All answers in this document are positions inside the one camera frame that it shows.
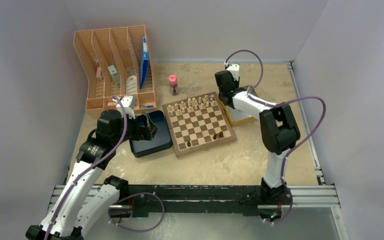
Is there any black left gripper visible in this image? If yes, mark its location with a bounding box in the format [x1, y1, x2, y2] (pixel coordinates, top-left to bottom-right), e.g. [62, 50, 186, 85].
[111, 111, 158, 146]

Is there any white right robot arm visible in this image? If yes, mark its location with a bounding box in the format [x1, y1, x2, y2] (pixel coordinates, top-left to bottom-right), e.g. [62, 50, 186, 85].
[214, 68, 301, 204]

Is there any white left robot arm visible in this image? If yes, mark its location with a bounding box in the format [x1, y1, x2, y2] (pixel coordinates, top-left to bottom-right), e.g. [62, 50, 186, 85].
[25, 109, 158, 240]

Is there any row of white chess pieces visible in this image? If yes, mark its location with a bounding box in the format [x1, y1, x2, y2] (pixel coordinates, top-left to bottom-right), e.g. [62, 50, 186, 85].
[162, 93, 221, 117]

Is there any wooden chess board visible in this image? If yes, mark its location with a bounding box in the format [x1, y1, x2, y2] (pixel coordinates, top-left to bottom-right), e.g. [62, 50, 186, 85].
[162, 92, 237, 158]

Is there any dark blue tin lid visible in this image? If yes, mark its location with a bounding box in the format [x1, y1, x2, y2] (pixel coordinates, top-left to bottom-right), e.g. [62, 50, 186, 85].
[129, 110, 173, 158]

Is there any silver metal tin tray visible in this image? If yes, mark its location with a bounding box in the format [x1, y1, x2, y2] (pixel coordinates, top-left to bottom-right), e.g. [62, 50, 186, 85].
[220, 85, 258, 127]

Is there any white striped card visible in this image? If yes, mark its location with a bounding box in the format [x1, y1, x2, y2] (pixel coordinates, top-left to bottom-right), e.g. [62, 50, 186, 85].
[125, 75, 138, 95]

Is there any pink capped small bottle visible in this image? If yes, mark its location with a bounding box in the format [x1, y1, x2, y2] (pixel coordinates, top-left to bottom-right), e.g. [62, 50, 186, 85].
[168, 74, 178, 96]

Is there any teal white small box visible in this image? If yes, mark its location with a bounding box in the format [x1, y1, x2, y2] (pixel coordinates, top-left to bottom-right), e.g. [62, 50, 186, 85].
[107, 65, 121, 88]

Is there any blue folder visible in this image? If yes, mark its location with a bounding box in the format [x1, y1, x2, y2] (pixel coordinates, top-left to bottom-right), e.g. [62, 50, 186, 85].
[139, 36, 149, 89]

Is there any pink small item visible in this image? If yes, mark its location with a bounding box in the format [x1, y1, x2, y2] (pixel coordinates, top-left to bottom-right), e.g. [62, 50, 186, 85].
[95, 66, 103, 81]

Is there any orange plastic file organizer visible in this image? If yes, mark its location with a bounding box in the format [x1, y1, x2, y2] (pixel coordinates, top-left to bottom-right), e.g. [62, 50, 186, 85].
[73, 25, 157, 119]

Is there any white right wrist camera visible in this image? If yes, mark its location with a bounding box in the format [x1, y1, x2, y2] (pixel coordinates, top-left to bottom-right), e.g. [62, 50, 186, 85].
[225, 63, 240, 82]

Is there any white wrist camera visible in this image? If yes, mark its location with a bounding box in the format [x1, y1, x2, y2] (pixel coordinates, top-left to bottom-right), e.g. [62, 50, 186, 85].
[116, 95, 137, 119]
[225, 63, 240, 82]

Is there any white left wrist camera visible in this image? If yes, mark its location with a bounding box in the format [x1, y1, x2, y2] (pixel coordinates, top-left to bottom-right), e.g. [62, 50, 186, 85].
[116, 95, 137, 119]

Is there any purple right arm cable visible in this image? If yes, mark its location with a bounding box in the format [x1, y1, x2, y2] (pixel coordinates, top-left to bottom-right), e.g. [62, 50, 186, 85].
[224, 49, 327, 181]

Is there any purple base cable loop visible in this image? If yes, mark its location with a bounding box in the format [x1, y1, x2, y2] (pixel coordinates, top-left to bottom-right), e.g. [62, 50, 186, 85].
[107, 192, 166, 233]

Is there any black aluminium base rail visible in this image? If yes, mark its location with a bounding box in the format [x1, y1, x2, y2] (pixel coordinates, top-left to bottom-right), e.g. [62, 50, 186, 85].
[51, 184, 339, 222]

